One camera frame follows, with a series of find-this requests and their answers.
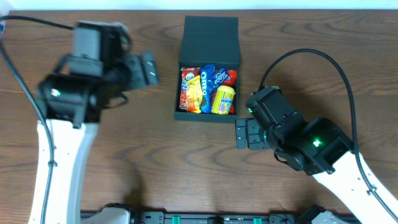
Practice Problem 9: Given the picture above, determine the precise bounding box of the right black cable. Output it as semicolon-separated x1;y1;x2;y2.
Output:
257;48;398;223

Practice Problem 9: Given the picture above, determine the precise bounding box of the Hello Panda biscuit box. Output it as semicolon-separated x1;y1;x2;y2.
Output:
179;67;200;111

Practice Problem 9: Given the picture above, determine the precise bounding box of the yellow Julie's biscuit packet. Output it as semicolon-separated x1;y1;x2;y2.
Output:
186;76;203;113

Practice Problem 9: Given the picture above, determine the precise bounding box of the dark green box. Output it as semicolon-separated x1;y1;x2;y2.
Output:
174;16;241;123

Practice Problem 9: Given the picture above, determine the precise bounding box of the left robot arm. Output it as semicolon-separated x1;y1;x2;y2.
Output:
29;51;159;223

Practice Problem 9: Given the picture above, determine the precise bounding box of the yellow gum canister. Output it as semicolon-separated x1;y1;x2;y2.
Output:
211;85;235;115

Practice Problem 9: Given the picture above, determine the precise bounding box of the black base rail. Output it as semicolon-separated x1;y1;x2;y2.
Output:
128;212;297;224

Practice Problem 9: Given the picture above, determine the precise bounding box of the blue Eclipse mint tin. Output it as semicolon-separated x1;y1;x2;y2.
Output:
210;68;229;90

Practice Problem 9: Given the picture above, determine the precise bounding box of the blue Oreo cookie pack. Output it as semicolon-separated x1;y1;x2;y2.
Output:
200;64;215;114

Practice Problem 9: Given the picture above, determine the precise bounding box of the red candy bag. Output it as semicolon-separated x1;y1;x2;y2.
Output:
222;70;237;114

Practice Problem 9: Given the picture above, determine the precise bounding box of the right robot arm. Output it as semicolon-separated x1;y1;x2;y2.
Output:
235;86;397;223

